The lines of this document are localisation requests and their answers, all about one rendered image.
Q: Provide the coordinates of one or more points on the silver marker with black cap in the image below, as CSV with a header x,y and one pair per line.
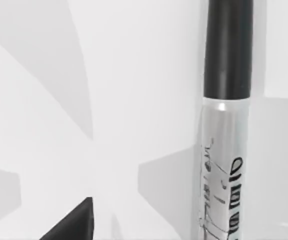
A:
x,y
225,125

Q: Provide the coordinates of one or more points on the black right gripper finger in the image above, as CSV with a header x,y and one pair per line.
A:
x,y
80,222

